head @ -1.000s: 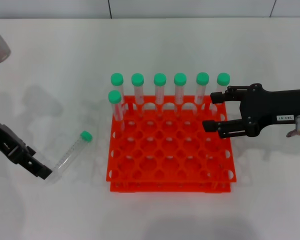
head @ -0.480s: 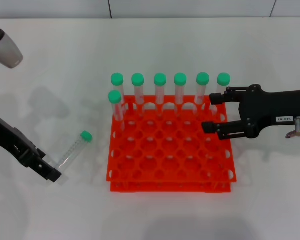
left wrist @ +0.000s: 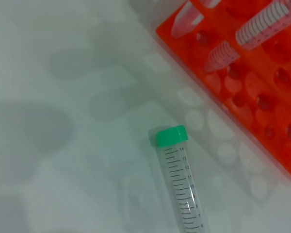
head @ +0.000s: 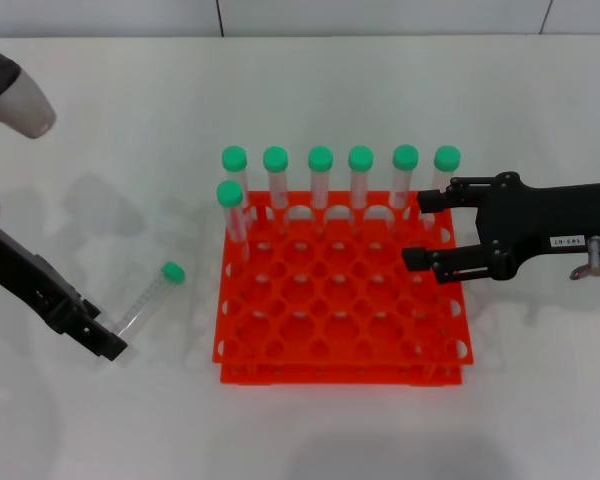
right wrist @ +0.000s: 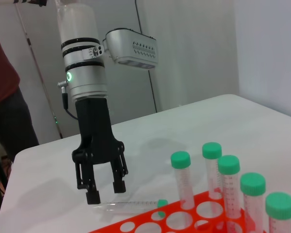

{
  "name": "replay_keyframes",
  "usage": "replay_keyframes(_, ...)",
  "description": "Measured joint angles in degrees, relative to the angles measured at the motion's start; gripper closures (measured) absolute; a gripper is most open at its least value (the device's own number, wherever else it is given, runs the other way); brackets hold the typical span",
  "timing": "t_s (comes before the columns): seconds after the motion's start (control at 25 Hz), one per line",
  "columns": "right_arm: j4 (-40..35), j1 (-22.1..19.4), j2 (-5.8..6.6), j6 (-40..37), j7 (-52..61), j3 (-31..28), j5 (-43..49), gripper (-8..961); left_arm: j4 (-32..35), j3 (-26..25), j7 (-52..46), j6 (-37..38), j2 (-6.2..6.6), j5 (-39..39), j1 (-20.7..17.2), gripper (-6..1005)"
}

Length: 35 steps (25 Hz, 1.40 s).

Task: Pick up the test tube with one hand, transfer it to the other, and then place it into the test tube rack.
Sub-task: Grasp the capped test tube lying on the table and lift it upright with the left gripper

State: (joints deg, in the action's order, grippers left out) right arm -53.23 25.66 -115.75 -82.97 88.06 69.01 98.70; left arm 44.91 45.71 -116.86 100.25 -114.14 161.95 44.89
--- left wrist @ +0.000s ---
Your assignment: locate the clear test tube green cap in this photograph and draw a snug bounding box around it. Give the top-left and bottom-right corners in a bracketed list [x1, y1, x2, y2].
[171, 0, 221, 39]
[203, 0, 291, 73]
[148, 125, 209, 233]

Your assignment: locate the orange plastic test tube rack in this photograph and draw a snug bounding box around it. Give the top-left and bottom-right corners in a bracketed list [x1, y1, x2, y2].
[155, 0, 291, 184]

